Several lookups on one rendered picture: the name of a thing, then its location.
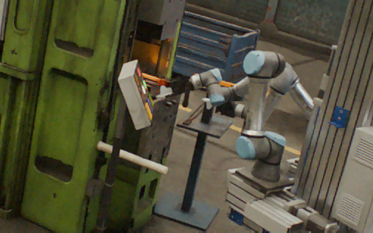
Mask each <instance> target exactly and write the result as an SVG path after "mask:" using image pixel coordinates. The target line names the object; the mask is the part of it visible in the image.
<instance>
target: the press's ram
mask: <svg viewBox="0 0 373 233"><path fill-rule="evenodd" d="M185 1H186V0H142V3H141V7H140V11H139V20H143V21H147V22H150V23H152V24H157V25H162V24H170V23H174V22H179V21H181V19H182V15H183V12H184V5H185Z"/></svg>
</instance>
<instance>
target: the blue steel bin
mask: <svg viewBox="0 0 373 233"><path fill-rule="evenodd" d="M259 34H260V29H256V30H255V31H254V30H252V29H247V28H244V27H239V26H236V25H233V24H229V23H226V22H223V21H217V20H214V19H211V18H207V17H204V16H201V15H196V14H194V13H189V12H186V11H184V17H183V21H182V25H181V32H180V36H179V40H178V47H177V51H176V54H175V61H174V65H173V69H172V71H173V72H176V73H179V74H182V75H186V74H189V76H190V77H192V76H193V75H194V74H200V73H202V72H207V71H209V70H213V69H219V70H220V74H221V77H222V80H223V81H226V82H229V83H234V84H236V83H239V82H240V81H242V80H243V79H245V78H246V77H247V76H248V74H247V73H246V72H245V69H244V66H243V64H244V60H245V57H246V55H248V53H249V52H252V51H256V48H257V43H258V40H259Z"/></svg>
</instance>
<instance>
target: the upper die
mask: <svg viewBox="0 0 373 233"><path fill-rule="evenodd" d="M177 25H178V22H174V23H170V24H162V25H157V24H152V23H150V22H147V21H143V20H139V19H138V23H137V27H136V33H137V34H140V35H144V36H147V37H150V38H154V39H157V40H160V41H161V40H164V39H168V38H174V37H175V33H176V29H177Z"/></svg>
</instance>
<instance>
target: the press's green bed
mask: <svg viewBox="0 0 373 233"><path fill-rule="evenodd" d="M166 161H167V157H165V158H163V159H161V160H160V161H157V162H156V164H160V165H161V166H164V167H165V164H166ZM160 180H161V173H157V172H155V171H152V170H149V169H147V168H145V169H143V170H142V171H139V170H136V169H134V168H132V167H129V166H126V165H124V164H121V163H119V162H118V165H117V169H116V175H115V180H114V187H113V191H112V194H111V202H110V206H109V210H108V217H107V222H106V226H105V227H106V229H107V230H109V231H111V232H113V233H134V232H136V231H138V230H139V229H140V228H142V227H143V226H145V225H146V224H148V223H149V222H150V221H152V220H154V218H153V213H154V209H155V205H156V199H157V195H158V188H159V184H160Z"/></svg>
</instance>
